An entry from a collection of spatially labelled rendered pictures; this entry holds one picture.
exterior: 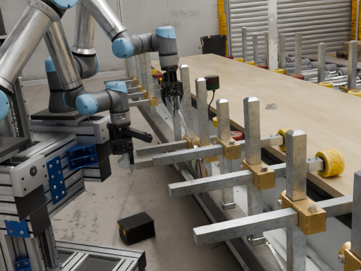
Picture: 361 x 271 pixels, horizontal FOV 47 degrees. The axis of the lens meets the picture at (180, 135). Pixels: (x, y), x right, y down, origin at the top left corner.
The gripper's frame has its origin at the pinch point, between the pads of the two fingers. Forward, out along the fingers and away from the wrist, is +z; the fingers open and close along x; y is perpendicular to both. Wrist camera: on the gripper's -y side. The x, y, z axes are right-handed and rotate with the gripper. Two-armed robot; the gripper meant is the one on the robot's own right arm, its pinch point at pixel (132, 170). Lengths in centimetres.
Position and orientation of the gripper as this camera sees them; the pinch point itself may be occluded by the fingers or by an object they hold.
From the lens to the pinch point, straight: 164.8
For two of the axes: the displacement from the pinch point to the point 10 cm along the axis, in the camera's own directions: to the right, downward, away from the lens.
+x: 2.5, 2.8, -9.3
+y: -9.7, 1.5, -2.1
